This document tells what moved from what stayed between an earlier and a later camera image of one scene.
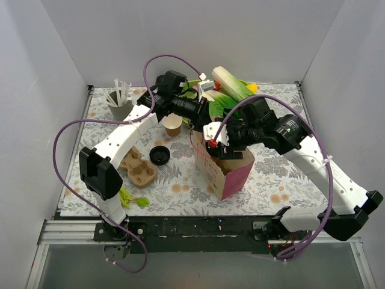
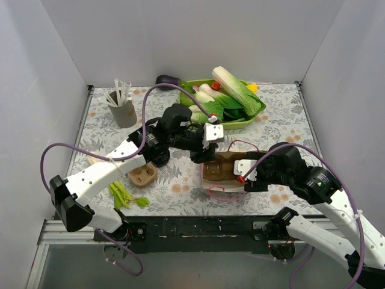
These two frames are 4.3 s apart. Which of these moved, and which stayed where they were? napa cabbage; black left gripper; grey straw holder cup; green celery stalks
Moved: black left gripper
Stayed: grey straw holder cup; napa cabbage; green celery stalks
